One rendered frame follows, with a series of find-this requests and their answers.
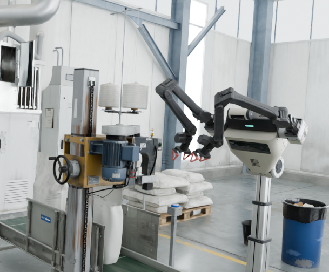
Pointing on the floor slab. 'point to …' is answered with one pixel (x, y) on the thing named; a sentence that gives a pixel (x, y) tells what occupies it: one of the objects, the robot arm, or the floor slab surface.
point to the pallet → (186, 215)
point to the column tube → (76, 208)
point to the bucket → (246, 230)
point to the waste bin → (302, 232)
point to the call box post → (173, 241)
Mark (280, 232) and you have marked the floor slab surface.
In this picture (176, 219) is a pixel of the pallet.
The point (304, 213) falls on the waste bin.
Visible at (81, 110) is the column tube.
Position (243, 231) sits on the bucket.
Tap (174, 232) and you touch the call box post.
